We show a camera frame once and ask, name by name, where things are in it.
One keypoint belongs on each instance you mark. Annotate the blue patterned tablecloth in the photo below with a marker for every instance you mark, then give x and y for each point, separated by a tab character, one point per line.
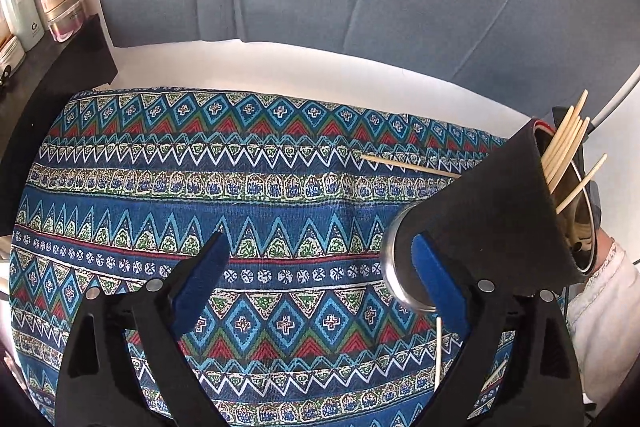
301	329

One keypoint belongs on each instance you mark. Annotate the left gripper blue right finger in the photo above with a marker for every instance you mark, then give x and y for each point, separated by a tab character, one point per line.
446	296

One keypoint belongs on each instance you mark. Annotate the black cylindrical utensil holder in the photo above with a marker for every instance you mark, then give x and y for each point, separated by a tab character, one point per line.
498	223

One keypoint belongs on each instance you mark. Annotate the pink glass jar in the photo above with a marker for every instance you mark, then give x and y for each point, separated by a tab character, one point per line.
64	18

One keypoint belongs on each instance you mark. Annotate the black side shelf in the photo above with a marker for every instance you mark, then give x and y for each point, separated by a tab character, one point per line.
51	74

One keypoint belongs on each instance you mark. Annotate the white sleeved forearm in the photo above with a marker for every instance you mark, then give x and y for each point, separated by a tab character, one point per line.
604	322

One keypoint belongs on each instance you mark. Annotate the white bottle on shelf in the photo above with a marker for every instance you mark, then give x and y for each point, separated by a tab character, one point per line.
24	22

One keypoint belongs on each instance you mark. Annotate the wooden chopstick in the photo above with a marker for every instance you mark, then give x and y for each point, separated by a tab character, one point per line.
569	156
438	353
560	132
580	103
581	184
561	151
406	165

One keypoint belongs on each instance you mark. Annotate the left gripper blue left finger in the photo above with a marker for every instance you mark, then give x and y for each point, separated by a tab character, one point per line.
193	281

